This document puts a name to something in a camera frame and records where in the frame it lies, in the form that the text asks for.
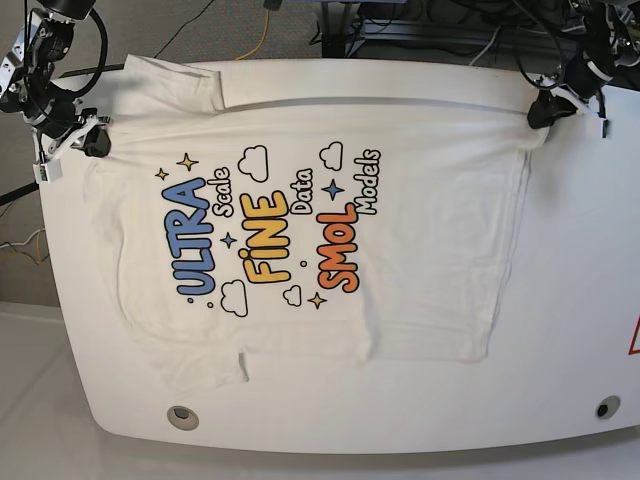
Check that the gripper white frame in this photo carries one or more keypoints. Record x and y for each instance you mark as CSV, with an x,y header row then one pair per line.
x,y
87,132
557,101

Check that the white printed T-shirt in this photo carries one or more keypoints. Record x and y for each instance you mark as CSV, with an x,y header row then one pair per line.
x,y
364,232

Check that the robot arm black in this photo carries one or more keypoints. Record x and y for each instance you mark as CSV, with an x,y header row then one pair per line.
x,y
27,88
605,46

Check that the red triangle sticker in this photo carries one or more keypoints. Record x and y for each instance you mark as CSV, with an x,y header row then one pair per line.
x,y
634,347

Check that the grey table grommet left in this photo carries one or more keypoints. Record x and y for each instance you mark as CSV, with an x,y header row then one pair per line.
x,y
182,418

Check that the black table grommet right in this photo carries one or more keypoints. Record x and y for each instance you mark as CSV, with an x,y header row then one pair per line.
x,y
608,407

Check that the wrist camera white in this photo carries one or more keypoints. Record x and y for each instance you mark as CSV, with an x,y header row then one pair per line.
x,y
604,124
47,172

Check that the black aluminium frame rack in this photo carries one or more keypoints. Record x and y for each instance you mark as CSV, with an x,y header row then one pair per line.
x,y
478,32

